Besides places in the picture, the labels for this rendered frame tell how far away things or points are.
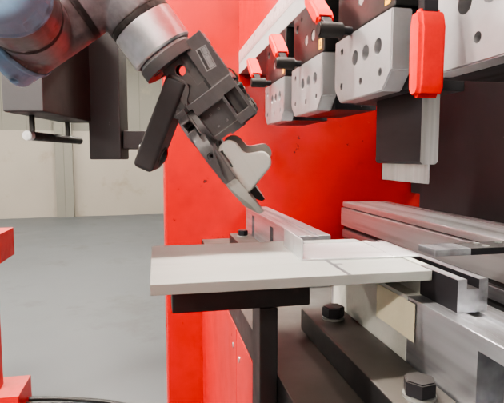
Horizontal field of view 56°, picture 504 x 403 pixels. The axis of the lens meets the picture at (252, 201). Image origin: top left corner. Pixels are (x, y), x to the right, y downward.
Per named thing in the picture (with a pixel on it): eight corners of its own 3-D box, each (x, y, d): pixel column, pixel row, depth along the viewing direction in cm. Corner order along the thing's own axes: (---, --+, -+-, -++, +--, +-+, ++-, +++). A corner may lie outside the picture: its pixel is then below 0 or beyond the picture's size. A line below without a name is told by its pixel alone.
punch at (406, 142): (374, 179, 58) (377, 101, 57) (390, 179, 59) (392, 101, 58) (419, 184, 48) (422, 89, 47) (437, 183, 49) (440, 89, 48)
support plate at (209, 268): (151, 253, 58) (151, 245, 57) (354, 245, 63) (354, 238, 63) (150, 296, 40) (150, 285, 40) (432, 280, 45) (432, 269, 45)
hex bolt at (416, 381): (396, 389, 41) (396, 372, 41) (425, 386, 42) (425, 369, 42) (413, 405, 39) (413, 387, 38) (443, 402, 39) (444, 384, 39)
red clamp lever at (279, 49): (266, 31, 80) (278, 60, 73) (290, 32, 81) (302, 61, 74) (265, 41, 81) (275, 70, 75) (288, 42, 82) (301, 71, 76)
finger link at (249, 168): (291, 190, 53) (245, 122, 53) (248, 220, 54) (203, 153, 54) (294, 190, 56) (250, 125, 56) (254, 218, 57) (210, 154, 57)
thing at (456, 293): (361, 263, 61) (362, 241, 61) (382, 262, 62) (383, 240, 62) (457, 313, 42) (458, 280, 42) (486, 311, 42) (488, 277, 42)
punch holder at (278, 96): (265, 125, 100) (265, 45, 99) (303, 125, 102) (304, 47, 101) (283, 119, 86) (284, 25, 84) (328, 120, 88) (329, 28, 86)
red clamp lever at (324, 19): (302, -10, 61) (322, 25, 54) (333, -7, 61) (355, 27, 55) (299, 4, 62) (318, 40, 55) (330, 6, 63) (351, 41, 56)
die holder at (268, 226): (246, 240, 133) (246, 206, 132) (266, 240, 134) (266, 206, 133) (298, 289, 84) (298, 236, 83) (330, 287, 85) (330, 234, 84)
